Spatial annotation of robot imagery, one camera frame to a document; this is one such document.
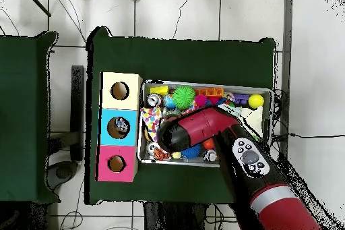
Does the cream cloth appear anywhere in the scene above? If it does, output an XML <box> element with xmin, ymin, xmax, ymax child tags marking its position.
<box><xmin>242</xmin><ymin>105</ymin><xmax>264</xmax><ymax>135</ymax></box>

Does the black cable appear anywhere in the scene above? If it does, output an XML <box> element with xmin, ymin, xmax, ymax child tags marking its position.
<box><xmin>285</xmin><ymin>132</ymin><xmax>345</xmax><ymax>140</ymax></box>

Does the orange plastic brick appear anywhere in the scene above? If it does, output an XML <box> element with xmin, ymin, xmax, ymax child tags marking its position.
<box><xmin>194</xmin><ymin>87</ymin><xmax>225</xmax><ymax>97</ymax></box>

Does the yellow ball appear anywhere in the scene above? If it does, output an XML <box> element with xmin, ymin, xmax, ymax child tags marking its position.
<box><xmin>247</xmin><ymin>93</ymin><xmax>265</xmax><ymax>109</ymax></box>

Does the green fuzzy ball with eyes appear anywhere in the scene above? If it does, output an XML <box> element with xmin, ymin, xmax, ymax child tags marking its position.
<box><xmin>172</xmin><ymin>86</ymin><xmax>196</xmax><ymax>111</ymax></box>

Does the crushed can with silver end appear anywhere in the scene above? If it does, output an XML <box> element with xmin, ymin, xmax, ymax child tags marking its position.
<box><xmin>146</xmin><ymin>93</ymin><xmax>162</xmax><ymax>108</ymax></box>

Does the colourful patterned cloth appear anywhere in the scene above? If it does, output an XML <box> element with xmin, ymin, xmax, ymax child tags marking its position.
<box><xmin>139</xmin><ymin>107</ymin><xmax>162</xmax><ymax>142</ymax></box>

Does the orange tiger plush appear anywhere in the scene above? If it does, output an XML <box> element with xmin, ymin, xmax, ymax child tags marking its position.
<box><xmin>154</xmin><ymin>148</ymin><xmax>172</xmax><ymax>161</ymax></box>

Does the black rod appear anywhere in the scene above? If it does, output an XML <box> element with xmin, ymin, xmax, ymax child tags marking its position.
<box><xmin>22</xmin><ymin>0</ymin><xmax>52</xmax><ymax>18</ymax></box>

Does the crushed clear plastic bottle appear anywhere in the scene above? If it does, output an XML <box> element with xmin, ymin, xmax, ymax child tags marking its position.
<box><xmin>115</xmin><ymin>117</ymin><xmax>129</xmax><ymax>133</ymax></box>

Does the wooden box with three holes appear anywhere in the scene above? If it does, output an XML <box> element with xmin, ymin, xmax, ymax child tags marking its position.
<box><xmin>95</xmin><ymin>71</ymin><xmax>143</xmax><ymax>183</ymax></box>

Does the shallow mesh bin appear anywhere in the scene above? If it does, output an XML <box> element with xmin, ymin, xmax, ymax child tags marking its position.
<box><xmin>137</xmin><ymin>79</ymin><xmax>274</xmax><ymax>171</ymax></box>

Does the black panel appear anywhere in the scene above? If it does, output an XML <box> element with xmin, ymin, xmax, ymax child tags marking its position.
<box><xmin>70</xmin><ymin>65</ymin><xmax>85</xmax><ymax>162</ymax></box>

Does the blue spiky ball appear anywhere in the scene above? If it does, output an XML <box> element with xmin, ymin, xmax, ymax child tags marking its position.
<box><xmin>180</xmin><ymin>144</ymin><xmax>203</xmax><ymax>159</ymax></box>

